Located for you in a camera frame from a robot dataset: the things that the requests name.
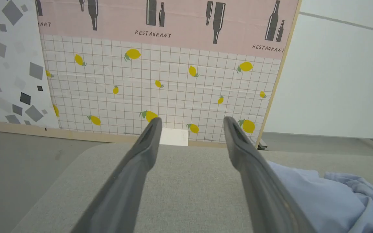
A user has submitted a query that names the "grey squares print backdrop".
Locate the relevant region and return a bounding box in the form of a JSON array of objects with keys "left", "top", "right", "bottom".
[{"left": 0, "top": 0, "right": 61, "bottom": 129}]

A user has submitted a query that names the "lemon and bottle print backdrop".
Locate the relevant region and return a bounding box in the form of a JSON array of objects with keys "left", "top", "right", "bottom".
[{"left": 36, "top": 0, "right": 300, "bottom": 144}]

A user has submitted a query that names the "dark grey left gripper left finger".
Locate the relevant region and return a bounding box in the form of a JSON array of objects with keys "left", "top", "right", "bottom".
[{"left": 71, "top": 117, "right": 163, "bottom": 233}]

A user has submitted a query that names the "lemon patterned backdrop board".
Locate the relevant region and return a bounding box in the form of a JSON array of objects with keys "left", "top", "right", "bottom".
[{"left": 0, "top": 0, "right": 302, "bottom": 150}]

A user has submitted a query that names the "light blue garment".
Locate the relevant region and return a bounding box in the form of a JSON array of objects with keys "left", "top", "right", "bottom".
[{"left": 267, "top": 161, "right": 373, "bottom": 233}]

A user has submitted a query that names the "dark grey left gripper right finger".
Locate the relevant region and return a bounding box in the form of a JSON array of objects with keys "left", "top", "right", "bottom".
[{"left": 223, "top": 116, "right": 318, "bottom": 233}]

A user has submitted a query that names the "small white box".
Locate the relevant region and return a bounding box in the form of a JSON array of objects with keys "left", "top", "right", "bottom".
[{"left": 159, "top": 128, "right": 189, "bottom": 147}]

